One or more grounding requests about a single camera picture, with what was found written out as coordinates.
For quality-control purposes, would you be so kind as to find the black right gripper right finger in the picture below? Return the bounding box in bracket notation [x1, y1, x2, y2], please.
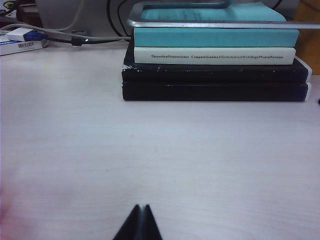
[142, 204, 164, 240]

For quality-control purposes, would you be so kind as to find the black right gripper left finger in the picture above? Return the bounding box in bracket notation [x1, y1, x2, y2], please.
[112, 204, 143, 240]

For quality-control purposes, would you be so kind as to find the white neuroscience textbook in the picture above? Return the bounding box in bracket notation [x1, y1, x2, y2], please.
[133, 46, 297, 66]

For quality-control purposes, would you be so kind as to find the teal tray stack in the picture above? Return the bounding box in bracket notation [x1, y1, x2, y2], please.
[133, 2, 300, 48]

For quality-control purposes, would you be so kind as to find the white blue cardboard box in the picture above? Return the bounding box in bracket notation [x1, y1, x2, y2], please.
[0, 34, 50, 57]

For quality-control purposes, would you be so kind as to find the grey desk partition panel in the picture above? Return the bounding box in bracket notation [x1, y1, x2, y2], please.
[34, 0, 296, 39]

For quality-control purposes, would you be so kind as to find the white blue VGA adapter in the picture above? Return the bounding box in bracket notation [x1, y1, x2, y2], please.
[6, 27, 49, 43]

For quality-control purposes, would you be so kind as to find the yellow brown board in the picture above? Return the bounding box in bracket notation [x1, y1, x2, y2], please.
[293, 0, 320, 61]

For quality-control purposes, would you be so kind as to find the black cable with ferrite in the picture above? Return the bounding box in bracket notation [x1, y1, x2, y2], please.
[44, 29, 132, 48]

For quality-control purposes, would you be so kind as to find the black looped cable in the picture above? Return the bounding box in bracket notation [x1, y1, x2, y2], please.
[105, 0, 132, 39]

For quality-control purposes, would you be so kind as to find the beige cable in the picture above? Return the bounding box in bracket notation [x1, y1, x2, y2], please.
[58, 0, 85, 32]

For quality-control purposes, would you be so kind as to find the brown wooden box frame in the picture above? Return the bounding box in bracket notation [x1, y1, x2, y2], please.
[16, 4, 39, 24]

